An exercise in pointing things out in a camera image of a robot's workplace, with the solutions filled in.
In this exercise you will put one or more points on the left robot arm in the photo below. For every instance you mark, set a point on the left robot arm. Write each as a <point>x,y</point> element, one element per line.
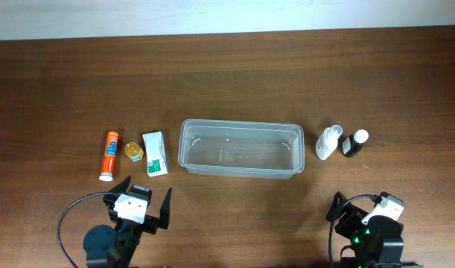
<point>107,246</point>

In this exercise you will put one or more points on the orange effervescent tablet tube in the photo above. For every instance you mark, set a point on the orange effervescent tablet tube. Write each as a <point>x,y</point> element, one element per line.
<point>110,150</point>

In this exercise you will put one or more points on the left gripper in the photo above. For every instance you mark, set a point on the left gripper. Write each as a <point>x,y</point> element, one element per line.
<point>150,225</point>

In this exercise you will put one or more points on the white spray bottle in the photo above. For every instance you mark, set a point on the white spray bottle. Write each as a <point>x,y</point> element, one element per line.
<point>328,141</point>

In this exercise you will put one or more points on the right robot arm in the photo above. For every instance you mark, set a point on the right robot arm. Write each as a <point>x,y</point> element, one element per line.
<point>370,223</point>

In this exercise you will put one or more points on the clear plastic container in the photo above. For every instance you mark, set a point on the clear plastic container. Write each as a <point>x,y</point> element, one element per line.
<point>241,148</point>

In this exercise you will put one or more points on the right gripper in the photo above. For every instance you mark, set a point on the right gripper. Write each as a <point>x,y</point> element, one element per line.
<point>346,220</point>

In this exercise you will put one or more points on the small gold lid jar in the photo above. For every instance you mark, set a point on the small gold lid jar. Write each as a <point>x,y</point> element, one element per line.
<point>133,151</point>

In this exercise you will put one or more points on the dark bottle white cap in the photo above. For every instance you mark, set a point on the dark bottle white cap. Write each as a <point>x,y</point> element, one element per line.
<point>353,144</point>

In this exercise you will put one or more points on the white green medicine box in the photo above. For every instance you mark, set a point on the white green medicine box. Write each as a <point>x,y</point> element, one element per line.
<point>157,164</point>

